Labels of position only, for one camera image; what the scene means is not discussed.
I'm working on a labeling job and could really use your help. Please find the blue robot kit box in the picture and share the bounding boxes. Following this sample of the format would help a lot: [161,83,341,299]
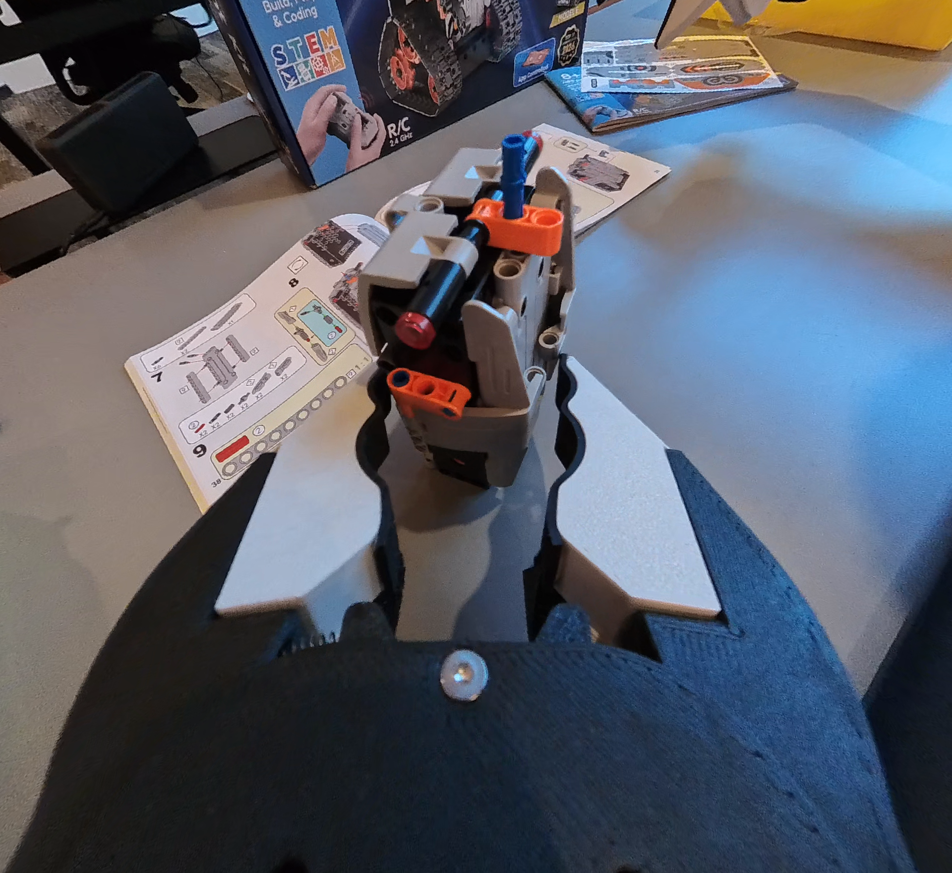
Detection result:
[175,0,605,189]

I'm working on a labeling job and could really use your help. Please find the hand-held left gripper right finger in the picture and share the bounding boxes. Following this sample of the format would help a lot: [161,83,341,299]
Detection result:
[524,354,724,647]

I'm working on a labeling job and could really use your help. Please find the black block device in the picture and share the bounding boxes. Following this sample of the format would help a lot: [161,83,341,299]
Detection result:
[37,71,200,213]

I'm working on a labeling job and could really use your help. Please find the black flat panel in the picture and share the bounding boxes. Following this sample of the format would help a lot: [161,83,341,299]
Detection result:
[0,95,280,275]

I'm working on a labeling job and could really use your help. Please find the sticker sheet on blue booklet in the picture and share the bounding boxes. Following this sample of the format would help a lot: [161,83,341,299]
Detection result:
[546,34,798,135]

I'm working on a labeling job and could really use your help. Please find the open white instruction booklet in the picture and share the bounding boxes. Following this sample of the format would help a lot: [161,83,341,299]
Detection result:
[125,123,670,513]

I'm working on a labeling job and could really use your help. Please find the black office chair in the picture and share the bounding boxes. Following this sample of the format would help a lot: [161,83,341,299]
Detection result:
[56,13,203,108]

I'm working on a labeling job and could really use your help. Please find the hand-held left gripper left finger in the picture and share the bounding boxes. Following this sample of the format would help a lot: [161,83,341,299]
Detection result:
[212,374,409,639]

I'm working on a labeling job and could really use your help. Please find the grey brick robot assembly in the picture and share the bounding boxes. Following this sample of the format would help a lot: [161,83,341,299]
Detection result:
[357,132,577,489]

